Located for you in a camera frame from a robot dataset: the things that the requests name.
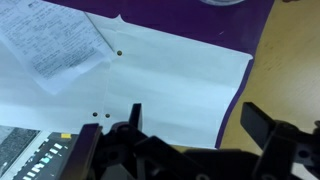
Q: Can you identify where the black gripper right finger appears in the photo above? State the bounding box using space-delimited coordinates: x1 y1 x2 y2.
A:
240 101 320 180

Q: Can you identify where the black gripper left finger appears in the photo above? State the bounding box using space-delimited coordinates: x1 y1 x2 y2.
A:
58 102 148 180

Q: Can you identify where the white paper sheet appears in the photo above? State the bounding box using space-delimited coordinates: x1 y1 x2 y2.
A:
0 13 254 150

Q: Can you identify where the printed paper receipt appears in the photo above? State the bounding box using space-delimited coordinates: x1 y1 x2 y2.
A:
0 0 115 96

